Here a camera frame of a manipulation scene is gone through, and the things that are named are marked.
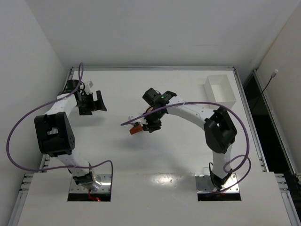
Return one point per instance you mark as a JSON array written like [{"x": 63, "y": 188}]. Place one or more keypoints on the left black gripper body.
[{"x": 94, "y": 103}]

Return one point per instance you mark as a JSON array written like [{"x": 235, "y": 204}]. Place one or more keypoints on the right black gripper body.
[{"x": 150, "y": 125}]

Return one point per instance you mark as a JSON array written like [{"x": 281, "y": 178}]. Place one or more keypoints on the white perforated box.
[{"x": 219, "y": 90}]

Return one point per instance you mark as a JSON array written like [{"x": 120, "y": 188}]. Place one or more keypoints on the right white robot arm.
[{"x": 217, "y": 125}]

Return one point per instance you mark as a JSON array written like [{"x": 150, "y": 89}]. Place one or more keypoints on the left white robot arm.
[{"x": 56, "y": 138}]

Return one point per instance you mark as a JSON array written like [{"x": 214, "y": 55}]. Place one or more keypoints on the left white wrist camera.
[{"x": 88, "y": 87}]

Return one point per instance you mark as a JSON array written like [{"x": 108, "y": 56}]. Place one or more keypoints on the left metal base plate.
[{"x": 103, "y": 182}]

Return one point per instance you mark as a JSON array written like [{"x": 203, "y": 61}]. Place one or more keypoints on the metal base plate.
[
  {"x": 103, "y": 182},
  {"x": 204, "y": 185}
]

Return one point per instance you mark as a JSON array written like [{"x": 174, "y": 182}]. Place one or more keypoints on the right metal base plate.
[{"x": 204, "y": 185}]

